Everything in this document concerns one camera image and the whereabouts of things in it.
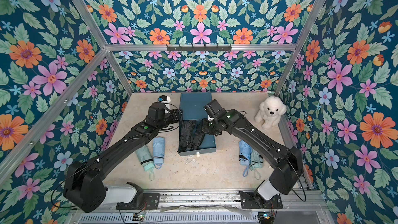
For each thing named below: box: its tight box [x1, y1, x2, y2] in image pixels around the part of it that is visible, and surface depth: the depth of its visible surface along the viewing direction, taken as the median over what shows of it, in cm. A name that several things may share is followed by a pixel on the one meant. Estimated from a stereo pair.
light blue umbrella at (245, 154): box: [238, 140, 253, 177], surface depth 86 cm
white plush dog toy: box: [253, 95, 287, 131], surface depth 92 cm
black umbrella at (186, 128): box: [178, 120, 196, 151], surface depth 78 cm
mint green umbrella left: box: [134, 145, 155, 181], surface depth 85 cm
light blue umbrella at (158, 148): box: [152, 136, 165, 170], surface depth 88 cm
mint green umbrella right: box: [249, 148, 264, 180], surface depth 84 cm
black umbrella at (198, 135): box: [190, 119, 206, 151], surface depth 77 cm
